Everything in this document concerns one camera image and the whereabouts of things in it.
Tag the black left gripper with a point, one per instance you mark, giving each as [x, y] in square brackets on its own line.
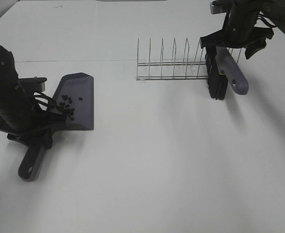
[20, 114]

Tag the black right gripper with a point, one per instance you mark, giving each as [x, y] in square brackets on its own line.
[239, 29]

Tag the pile of coffee beans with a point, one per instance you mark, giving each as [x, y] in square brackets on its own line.
[70, 106]

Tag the grey hand brush black bristles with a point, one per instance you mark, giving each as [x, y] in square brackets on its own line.
[223, 71]

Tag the grey plastic dustpan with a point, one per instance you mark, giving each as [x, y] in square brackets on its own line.
[77, 84]

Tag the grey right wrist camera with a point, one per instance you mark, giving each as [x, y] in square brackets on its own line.
[220, 6]

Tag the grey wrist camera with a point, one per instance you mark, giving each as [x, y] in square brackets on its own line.
[220, 6]
[35, 84]

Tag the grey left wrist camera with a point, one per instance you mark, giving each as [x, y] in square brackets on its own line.
[35, 84]

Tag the chrome wire dish rack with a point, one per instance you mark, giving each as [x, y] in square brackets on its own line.
[165, 63]

